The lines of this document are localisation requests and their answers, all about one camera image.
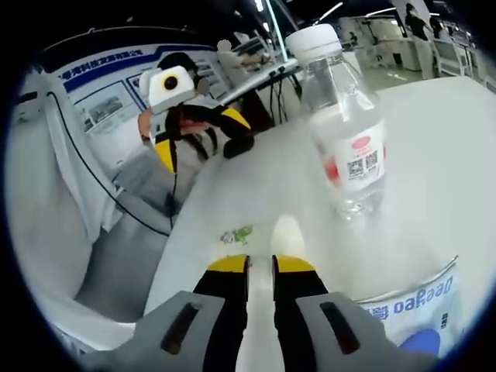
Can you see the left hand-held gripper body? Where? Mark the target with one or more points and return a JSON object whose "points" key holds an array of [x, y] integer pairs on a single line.
{"points": [[182, 93]]}

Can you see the clear plastic bottle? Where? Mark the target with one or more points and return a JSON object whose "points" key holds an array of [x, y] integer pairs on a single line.
{"points": [[360, 155]]}

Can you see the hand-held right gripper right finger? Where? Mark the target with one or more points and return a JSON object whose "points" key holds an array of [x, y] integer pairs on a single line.
{"points": [[298, 310]]}

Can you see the clear packet with blue pad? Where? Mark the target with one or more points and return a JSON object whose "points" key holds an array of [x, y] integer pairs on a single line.
{"points": [[422, 306]]}

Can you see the white office desk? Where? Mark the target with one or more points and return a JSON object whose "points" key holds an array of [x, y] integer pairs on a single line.
{"points": [[263, 79]]}

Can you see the person's left hand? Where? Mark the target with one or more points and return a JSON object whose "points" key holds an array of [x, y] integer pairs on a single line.
{"points": [[145, 126]]}

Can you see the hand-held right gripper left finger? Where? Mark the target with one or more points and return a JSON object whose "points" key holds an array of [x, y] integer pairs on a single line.
{"points": [[221, 310]]}

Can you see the blue and white wall poster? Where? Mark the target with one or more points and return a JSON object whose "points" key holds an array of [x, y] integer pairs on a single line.
{"points": [[104, 104]]}

